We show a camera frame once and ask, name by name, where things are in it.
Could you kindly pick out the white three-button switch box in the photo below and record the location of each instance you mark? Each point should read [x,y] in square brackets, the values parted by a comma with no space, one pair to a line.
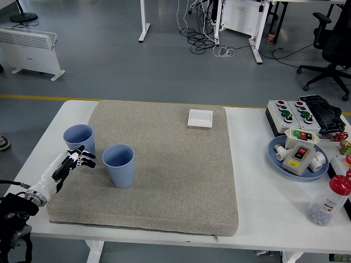
[292,141]

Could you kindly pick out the green crate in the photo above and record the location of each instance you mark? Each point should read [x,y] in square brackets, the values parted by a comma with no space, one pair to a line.
[340,258]

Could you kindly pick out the person's shoe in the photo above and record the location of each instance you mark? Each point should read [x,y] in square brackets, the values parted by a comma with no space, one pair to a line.
[4,143]

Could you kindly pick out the black foot pedal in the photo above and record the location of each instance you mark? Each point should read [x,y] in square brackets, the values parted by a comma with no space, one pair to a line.
[326,112]

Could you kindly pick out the white PVC pipe fitting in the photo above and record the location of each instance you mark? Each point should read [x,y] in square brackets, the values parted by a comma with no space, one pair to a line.
[318,163]
[281,154]

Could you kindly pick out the red emergency stop button box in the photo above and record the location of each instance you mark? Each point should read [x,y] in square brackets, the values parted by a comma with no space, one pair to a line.
[348,161]

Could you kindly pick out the blue ribbed cup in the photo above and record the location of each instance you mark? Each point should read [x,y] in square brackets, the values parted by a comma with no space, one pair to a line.
[79,137]
[120,175]

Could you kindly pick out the clear bottle red cap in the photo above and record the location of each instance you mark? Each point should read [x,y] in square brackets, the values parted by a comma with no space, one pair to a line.
[326,202]

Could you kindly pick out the grey on-off switch box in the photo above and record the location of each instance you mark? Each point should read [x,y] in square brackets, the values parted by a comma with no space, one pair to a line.
[297,164]

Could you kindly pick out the small tin can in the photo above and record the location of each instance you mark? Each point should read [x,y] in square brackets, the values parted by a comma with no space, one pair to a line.
[271,37]

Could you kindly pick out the grey-brown cushion mat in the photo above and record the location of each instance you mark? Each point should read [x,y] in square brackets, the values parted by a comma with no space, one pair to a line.
[170,178]

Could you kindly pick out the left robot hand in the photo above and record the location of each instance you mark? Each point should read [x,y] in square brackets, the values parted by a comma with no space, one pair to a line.
[52,175]

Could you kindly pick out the blue plate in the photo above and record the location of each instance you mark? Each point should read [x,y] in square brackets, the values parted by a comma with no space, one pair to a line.
[307,176]

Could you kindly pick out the white table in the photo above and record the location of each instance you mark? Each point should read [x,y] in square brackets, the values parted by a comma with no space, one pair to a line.
[260,219]

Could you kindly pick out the black desk frame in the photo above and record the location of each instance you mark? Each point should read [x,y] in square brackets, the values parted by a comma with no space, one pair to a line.
[281,16]

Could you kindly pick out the white wall switch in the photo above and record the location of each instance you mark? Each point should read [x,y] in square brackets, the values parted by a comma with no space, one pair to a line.
[200,118]

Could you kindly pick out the white push-button control box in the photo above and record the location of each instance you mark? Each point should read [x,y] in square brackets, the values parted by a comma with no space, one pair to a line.
[274,115]
[294,113]

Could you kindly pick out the white desk leg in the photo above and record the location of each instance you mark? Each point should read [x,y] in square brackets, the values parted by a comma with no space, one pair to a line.
[144,22]
[256,49]

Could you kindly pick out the black fan stand base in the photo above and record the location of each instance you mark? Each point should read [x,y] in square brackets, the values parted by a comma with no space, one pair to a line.
[24,17]

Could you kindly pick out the black office chair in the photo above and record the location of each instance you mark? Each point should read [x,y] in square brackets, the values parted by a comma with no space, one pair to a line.
[336,46]

